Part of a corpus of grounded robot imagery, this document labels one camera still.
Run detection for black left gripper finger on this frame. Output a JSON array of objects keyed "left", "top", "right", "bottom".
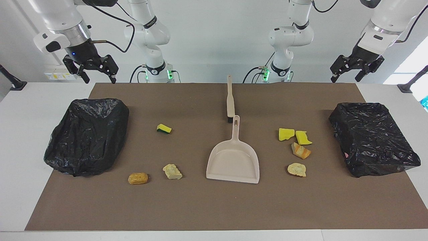
[
  {"left": 355, "top": 65, "right": 371, "bottom": 82},
  {"left": 330, "top": 55, "right": 350, "bottom": 83}
]

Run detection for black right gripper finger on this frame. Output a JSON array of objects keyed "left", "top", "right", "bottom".
[
  {"left": 78, "top": 65, "right": 90, "bottom": 84},
  {"left": 104, "top": 55, "right": 119, "bottom": 84}
]

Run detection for notched yellow sponge piece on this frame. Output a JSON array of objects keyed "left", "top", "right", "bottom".
[{"left": 295, "top": 131, "right": 313, "bottom": 146}]

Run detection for yellow sponge wedge piece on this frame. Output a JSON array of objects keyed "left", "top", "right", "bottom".
[{"left": 279, "top": 128, "right": 295, "bottom": 142}]

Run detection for orange striped bread roll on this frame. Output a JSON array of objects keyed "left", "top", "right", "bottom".
[{"left": 291, "top": 142, "right": 312, "bottom": 159}]

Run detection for pale round bread piece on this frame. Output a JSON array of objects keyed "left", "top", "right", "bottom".
[{"left": 288, "top": 163, "right": 307, "bottom": 177}]

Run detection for brown bread nugget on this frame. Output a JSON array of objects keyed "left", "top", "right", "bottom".
[{"left": 128, "top": 172, "right": 148, "bottom": 185}]

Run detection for beige brush black bristles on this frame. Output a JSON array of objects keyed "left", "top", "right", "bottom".
[{"left": 226, "top": 75, "right": 236, "bottom": 123}]

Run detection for beige plastic dustpan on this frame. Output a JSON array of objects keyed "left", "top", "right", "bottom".
[{"left": 206, "top": 115, "right": 260, "bottom": 184}]

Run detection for black bag-lined trash bin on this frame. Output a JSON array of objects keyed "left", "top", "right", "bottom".
[{"left": 43, "top": 98, "right": 130, "bottom": 177}]

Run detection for black bag-lined bin pink spot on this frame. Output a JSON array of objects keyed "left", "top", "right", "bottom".
[{"left": 329, "top": 102, "right": 421, "bottom": 178}]

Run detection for black stand clamp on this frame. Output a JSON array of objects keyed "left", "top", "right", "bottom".
[
  {"left": 0, "top": 64, "right": 27, "bottom": 91},
  {"left": 397, "top": 65, "right": 428, "bottom": 93}
]

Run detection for brown table mat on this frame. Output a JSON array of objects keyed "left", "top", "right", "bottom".
[{"left": 25, "top": 83, "right": 428, "bottom": 231}]

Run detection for black right base cable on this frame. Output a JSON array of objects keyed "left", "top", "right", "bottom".
[{"left": 130, "top": 65, "right": 147, "bottom": 83}]

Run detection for black base cable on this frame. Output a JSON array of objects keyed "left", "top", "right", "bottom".
[
  {"left": 130, "top": 65, "right": 147, "bottom": 83},
  {"left": 242, "top": 52, "right": 276, "bottom": 83}
]

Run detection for white wall socket box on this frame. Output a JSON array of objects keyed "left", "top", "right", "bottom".
[{"left": 44, "top": 68, "right": 77, "bottom": 81}]

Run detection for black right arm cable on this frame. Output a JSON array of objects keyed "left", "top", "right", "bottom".
[{"left": 88, "top": 2, "right": 136, "bottom": 53}]

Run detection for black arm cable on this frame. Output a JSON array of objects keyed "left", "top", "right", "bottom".
[
  {"left": 311, "top": 0, "right": 428, "bottom": 43},
  {"left": 88, "top": 2, "right": 136, "bottom": 53}
]

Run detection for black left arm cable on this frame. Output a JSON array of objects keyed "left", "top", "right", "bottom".
[{"left": 311, "top": 0, "right": 428, "bottom": 43}]

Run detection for black left base cable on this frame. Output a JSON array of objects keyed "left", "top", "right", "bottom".
[{"left": 242, "top": 52, "right": 276, "bottom": 83}]

